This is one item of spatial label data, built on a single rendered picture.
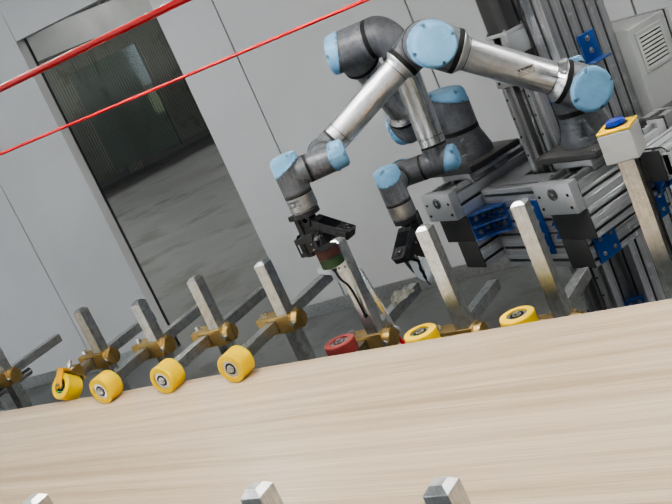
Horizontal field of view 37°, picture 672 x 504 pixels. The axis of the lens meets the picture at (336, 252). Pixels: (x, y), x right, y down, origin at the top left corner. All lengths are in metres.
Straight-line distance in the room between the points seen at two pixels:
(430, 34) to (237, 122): 3.16
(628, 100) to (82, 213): 4.03
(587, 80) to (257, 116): 3.14
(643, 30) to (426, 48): 0.89
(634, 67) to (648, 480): 1.85
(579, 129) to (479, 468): 1.31
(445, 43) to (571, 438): 1.17
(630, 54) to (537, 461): 1.76
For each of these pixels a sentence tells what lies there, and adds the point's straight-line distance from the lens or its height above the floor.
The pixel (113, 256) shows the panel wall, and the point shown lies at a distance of 6.38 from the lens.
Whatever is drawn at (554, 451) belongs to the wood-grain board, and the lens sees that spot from 1.65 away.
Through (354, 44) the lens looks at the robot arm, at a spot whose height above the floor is 1.52.
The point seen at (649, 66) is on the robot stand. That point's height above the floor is 1.10.
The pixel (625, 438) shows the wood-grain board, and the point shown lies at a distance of 1.62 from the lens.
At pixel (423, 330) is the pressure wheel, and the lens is 2.31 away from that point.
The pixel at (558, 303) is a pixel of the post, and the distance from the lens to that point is 2.28.
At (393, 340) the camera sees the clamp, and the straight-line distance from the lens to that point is 2.52.
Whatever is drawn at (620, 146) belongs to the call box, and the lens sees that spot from 2.07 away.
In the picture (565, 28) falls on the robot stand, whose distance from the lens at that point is 3.00.
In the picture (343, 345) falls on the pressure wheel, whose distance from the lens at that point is 2.43.
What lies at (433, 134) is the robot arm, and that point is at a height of 1.21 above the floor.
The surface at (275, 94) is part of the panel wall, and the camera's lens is 5.41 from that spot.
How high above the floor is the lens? 1.70
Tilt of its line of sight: 14 degrees down
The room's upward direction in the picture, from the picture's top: 24 degrees counter-clockwise
